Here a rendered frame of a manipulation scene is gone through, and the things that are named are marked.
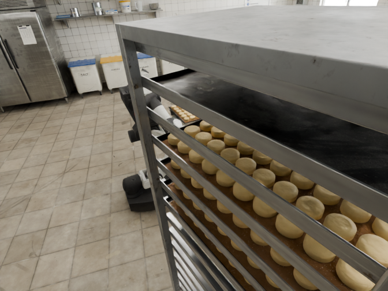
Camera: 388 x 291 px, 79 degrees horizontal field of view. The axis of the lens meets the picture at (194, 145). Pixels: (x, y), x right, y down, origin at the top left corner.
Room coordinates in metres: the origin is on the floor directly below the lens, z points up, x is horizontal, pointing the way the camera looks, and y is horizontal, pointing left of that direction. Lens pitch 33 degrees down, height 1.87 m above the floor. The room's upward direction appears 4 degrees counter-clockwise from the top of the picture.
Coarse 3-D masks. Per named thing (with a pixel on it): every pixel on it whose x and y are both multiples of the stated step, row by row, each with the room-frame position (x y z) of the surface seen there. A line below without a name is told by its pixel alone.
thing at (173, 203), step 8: (176, 208) 0.59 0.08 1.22; (184, 216) 0.55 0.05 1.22; (192, 224) 0.51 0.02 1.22; (200, 232) 0.48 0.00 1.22; (208, 240) 0.45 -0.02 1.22; (216, 248) 0.42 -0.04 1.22; (224, 256) 0.39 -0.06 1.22; (224, 264) 0.37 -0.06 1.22; (232, 264) 0.36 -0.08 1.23; (232, 272) 0.34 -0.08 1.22; (240, 280) 0.32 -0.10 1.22; (248, 288) 0.30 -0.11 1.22
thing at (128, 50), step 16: (128, 48) 0.60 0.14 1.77; (128, 64) 0.60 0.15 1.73; (128, 80) 0.61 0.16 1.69; (144, 96) 0.61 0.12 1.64; (144, 112) 0.61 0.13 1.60; (144, 128) 0.60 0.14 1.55; (144, 144) 0.60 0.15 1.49; (160, 192) 0.61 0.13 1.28; (160, 208) 0.60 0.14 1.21; (160, 224) 0.61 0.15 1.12; (176, 272) 0.61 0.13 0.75; (176, 288) 0.60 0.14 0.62
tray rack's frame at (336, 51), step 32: (128, 32) 0.56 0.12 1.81; (160, 32) 0.44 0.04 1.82; (192, 32) 0.39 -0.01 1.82; (224, 32) 0.37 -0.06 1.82; (256, 32) 0.35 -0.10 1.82; (288, 32) 0.33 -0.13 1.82; (320, 32) 0.32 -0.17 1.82; (352, 32) 0.30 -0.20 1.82; (384, 32) 0.29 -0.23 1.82; (224, 64) 0.31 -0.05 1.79; (256, 64) 0.26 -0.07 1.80; (288, 64) 0.23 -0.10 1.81; (320, 64) 0.20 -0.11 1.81; (352, 64) 0.18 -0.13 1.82; (384, 64) 0.17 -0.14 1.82; (352, 96) 0.18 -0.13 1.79; (384, 96) 0.16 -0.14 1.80; (384, 288) 0.11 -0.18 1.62
